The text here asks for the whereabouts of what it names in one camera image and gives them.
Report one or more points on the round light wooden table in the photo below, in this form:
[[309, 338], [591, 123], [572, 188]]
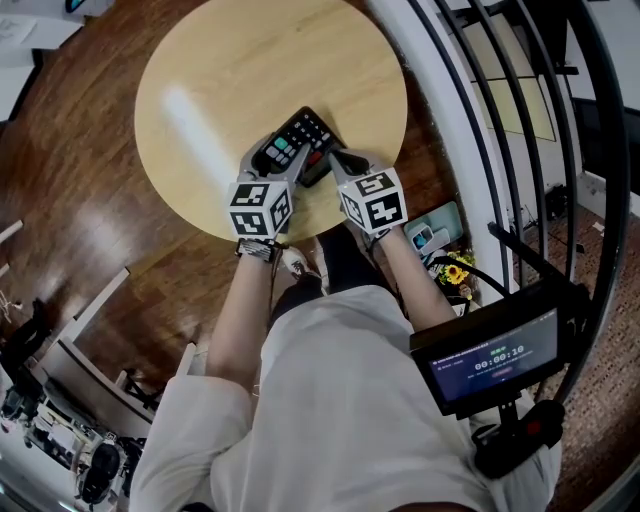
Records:
[[240, 65]]

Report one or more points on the black calculator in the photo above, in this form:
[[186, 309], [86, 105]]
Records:
[[305, 129]]

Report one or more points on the cluttered white desk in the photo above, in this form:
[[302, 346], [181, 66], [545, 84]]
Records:
[[65, 400]]

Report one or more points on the black monitor mount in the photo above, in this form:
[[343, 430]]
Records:
[[525, 432]]

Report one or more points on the black metal railing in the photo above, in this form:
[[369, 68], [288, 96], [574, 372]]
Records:
[[545, 150]]

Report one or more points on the black patterned wristband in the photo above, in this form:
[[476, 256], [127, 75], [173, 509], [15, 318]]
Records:
[[256, 248]]

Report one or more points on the person's white shoe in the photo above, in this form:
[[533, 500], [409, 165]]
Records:
[[299, 262]]

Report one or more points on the small white box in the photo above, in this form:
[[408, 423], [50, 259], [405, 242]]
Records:
[[423, 238]]

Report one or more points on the person's white shirt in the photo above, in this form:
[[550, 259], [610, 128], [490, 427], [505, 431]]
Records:
[[340, 410]]

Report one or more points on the person's left forearm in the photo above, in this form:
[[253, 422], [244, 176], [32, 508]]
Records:
[[240, 310]]

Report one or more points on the white paper sheet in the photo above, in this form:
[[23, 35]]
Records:
[[15, 27]]

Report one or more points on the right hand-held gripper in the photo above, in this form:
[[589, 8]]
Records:
[[372, 200]]

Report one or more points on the pale green tray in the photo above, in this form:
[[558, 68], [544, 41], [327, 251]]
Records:
[[445, 220]]

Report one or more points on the black monitor screen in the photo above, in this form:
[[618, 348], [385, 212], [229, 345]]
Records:
[[495, 357]]

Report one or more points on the person's right forearm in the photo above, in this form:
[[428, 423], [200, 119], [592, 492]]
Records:
[[417, 277]]

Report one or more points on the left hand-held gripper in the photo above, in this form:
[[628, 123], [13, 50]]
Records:
[[255, 207]]

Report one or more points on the person's dark trousers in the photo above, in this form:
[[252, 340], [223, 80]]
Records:
[[350, 265]]

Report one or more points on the yellow sunflower bunch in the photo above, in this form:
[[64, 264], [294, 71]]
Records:
[[454, 274]]

